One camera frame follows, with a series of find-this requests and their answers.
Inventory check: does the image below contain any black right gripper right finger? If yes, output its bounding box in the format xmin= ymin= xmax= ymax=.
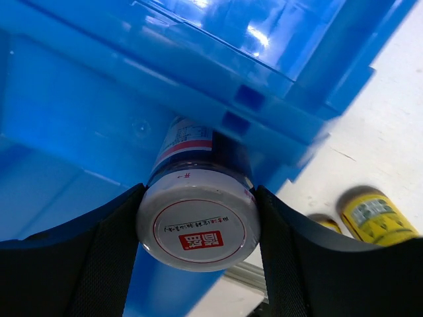
xmin=255 ymin=186 xmax=422 ymax=316

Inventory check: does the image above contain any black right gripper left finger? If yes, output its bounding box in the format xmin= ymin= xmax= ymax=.
xmin=1 ymin=184 xmax=145 ymax=316

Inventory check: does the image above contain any yellow label sauce bottle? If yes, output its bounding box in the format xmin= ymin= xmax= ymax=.
xmin=308 ymin=213 xmax=342 ymax=234
xmin=336 ymin=185 xmax=419 ymax=246

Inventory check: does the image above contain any yellow label sauce bottle front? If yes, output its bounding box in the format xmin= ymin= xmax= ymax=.
xmin=308 ymin=213 xmax=342 ymax=234

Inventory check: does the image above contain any blue plastic divided bin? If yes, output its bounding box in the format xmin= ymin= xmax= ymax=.
xmin=1 ymin=1 xmax=414 ymax=316

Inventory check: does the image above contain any aluminium table edge rail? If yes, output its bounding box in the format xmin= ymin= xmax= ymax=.
xmin=224 ymin=262 xmax=267 ymax=293

